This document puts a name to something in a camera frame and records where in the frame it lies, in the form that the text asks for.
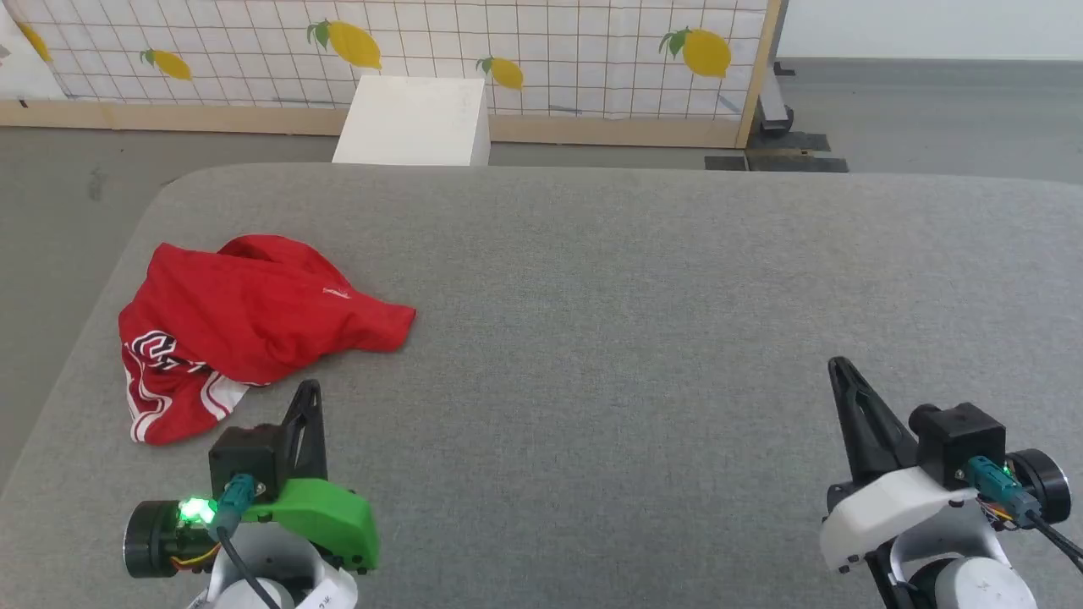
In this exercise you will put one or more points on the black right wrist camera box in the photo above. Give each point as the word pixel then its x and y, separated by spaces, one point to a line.
pixel 960 440

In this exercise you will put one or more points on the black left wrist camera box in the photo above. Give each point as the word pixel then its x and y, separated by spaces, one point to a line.
pixel 245 461

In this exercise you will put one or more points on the lemon print partition panel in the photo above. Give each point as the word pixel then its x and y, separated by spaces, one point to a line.
pixel 575 51

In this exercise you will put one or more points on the grey fabric sofa cushion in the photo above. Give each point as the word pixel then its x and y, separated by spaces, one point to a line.
pixel 634 338

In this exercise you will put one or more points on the grey metal partition foot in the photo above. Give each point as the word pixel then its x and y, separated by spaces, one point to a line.
pixel 774 106

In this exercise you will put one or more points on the black floor mats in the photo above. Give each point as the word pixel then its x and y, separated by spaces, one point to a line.
pixel 787 156

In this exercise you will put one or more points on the red basketball jersey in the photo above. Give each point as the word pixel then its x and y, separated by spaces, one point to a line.
pixel 254 313

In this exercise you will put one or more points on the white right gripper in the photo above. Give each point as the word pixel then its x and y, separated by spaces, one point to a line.
pixel 888 507

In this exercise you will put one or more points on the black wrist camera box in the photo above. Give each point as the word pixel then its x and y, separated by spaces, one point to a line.
pixel 960 440
pixel 245 461

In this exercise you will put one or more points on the white square box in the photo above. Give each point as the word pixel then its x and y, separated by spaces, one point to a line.
pixel 415 123

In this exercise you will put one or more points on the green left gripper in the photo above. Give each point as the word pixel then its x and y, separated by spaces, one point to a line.
pixel 326 516

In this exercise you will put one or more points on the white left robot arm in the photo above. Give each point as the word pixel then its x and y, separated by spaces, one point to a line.
pixel 262 567

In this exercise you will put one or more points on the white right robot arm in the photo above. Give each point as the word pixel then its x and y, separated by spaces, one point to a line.
pixel 964 575

